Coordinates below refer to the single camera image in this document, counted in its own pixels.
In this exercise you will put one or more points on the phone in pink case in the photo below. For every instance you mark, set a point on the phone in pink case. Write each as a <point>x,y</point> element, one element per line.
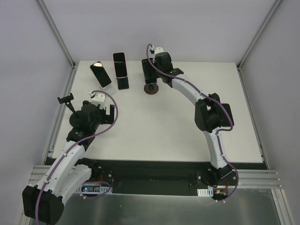
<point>120,67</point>

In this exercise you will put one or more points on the black round-base clamp stand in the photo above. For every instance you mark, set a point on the black round-base clamp stand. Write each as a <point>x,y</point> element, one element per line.
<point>74,119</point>

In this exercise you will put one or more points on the round brown-base phone stand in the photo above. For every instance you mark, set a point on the round brown-base phone stand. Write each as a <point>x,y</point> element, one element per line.
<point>151,89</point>

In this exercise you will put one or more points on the phone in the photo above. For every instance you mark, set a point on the phone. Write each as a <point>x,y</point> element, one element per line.
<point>149,72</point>
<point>120,67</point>
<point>100,73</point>

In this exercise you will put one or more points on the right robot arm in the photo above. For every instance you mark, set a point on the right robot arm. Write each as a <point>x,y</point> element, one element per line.
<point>211,116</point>

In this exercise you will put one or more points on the white phone stand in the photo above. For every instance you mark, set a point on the white phone stand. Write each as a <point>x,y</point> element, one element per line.
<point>109,89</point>

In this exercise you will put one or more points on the right controller board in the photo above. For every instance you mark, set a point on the right controller board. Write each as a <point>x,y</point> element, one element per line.
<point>212,192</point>

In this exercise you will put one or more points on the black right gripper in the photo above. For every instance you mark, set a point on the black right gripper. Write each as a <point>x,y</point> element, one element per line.
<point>149,71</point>

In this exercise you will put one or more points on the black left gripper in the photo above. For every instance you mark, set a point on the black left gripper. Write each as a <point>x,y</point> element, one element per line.
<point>110,112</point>

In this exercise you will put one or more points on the black folding phone stand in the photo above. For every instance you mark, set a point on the black folding phone stand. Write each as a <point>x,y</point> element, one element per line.
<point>122,83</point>

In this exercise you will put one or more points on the aluminium frame post right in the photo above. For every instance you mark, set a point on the aluminium frame post right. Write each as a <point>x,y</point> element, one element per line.
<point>261,29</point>

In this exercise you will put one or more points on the aluminium frame post left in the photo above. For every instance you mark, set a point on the aluminium frame post left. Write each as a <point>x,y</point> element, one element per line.
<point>55,32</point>

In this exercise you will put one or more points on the left controller board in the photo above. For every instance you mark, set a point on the left controller board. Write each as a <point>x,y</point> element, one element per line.
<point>94,190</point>

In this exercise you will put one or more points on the phone in white case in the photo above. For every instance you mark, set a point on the phone in white case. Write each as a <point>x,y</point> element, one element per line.
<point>100,73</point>

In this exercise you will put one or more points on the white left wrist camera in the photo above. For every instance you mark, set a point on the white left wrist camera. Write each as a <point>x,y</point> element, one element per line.
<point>98,99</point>

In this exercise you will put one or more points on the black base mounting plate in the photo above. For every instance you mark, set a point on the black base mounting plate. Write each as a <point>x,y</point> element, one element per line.
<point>158,177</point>

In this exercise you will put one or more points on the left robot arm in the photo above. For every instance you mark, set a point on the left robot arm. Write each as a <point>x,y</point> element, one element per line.
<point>45,201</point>

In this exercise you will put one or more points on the aluminium front rail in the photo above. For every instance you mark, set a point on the aluminium front rail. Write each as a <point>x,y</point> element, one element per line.
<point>261,179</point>

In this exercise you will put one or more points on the controller board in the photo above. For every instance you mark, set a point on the controller board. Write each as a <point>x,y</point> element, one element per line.
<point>212,192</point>
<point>94,190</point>

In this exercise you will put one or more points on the aluminium frame post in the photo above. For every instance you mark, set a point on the aluminium frame post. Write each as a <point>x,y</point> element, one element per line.
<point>261,29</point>
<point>55,32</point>

